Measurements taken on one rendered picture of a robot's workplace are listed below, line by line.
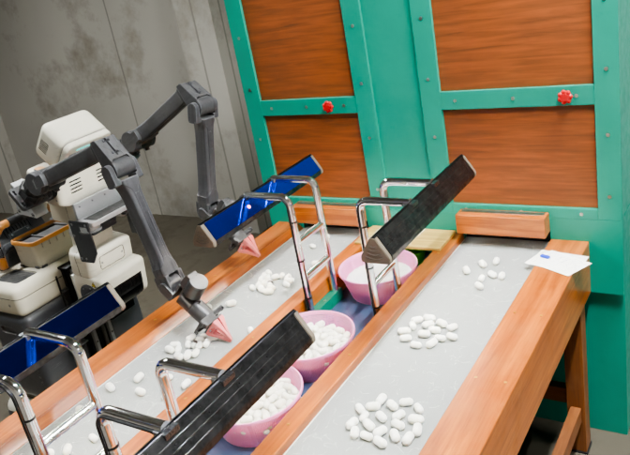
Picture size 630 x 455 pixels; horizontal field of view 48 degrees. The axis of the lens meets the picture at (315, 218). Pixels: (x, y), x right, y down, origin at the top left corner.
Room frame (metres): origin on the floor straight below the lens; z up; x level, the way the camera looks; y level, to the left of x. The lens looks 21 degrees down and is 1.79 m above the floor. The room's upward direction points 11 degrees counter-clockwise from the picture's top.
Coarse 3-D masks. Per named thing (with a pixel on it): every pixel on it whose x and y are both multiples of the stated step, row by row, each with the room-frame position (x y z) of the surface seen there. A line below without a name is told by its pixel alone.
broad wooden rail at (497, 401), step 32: (544, 288) 1.77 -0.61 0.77; (576, 288) 1.85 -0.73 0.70; (512, 320) 1.64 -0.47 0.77; (544, 320) 1.61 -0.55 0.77; (576, 320) 1.84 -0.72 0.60; (512, 352) 1.49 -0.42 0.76; (544, 352) 1.56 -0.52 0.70; (480, 384) 1.39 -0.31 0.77; (512, 384) 1.37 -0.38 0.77; (544, 384) 1.54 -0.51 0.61; (448, 416) 1.30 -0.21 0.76; (480, 416) 1.28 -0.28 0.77; (512, 416) 1.33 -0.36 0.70; (448, 448) 1.19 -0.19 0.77; (480, 448) 1.17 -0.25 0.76; (512, 448) 1.31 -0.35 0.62
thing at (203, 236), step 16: (304, 160) 2.34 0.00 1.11; (288, 192) 2.19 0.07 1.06; (224, 208) 1.98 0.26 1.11; (240, 208) 2.02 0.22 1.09; (256, 208) 2.05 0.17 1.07; (208, 224) 1.90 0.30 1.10; (224, 224) 1.94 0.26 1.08; (240, 224) 1.97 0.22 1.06; (208, 240) 1.88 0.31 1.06; (224, 240) 1.91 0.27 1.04
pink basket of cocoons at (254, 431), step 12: (288, 372) 1.61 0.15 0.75; (300, 384) 1.54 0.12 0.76; (288, 408) 1.43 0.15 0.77; (264, 420) 1.40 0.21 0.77; (276, 420) 1.42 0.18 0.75; (228, 432) 1.43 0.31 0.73; (240, 432) 1.42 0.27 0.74; (252, 432) 1.41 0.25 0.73; (240, 444) 1.44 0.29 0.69; (252, 444) 1.43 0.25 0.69
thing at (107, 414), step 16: (160, 368) 1.16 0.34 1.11; (176, 368) 1.13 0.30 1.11; (192, 368) 1.11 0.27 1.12; (208, 368) 1.10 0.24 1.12; (160, 384) 1.17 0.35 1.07; (224, 384) 1.06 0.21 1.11; (112, 416) 1.02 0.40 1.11; (128, 416) 1.00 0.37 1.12; (144, 416) 0.99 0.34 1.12; (112, 432) 1.05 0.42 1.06; (112, 448) 1.04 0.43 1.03
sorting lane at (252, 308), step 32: (288, 256) 2.40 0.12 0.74; (320, 256) 2.34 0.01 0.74; (256, 288) 2.18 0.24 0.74; (288, 288) 2.13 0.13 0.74; (192, 320) 2.04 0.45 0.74; (256, 320) 1.95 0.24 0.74; (160, 352) 1.87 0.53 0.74; (224, 352) 1.80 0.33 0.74; (128, 384) 1.73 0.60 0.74; (64, 416) 1.63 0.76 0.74; (96, 448) 1.46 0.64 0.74
